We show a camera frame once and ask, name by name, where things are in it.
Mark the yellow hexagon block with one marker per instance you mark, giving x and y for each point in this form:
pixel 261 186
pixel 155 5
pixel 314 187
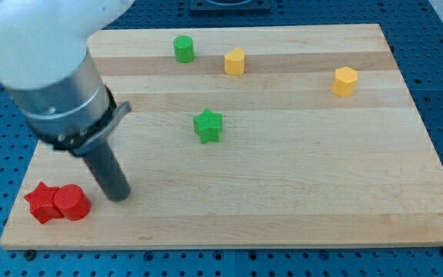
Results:
pixel 344 81

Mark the wooden board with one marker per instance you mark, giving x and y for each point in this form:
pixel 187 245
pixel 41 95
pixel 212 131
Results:
pixel 297 166

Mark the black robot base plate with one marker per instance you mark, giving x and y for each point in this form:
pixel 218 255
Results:
pixel 229 5

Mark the red star block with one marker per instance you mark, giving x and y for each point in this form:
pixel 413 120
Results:
pixel 41 201

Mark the green star block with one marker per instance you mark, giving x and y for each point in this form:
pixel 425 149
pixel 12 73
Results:
pixel 208 126

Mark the yellow heart block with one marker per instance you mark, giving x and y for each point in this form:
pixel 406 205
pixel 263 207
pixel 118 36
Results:
pixel 234 62

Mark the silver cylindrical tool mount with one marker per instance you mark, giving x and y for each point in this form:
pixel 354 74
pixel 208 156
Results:
pixel 76 114

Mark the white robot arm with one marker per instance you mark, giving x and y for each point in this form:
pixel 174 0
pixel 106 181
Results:
pixel 47 69

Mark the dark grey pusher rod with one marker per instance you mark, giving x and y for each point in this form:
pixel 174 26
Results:
pixel 102 163

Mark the green cylinder block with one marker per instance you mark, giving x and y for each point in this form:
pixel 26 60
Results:
pixel 184 49

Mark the red cylinder block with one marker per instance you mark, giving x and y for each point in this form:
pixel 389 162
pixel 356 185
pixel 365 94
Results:
pixel 72 202

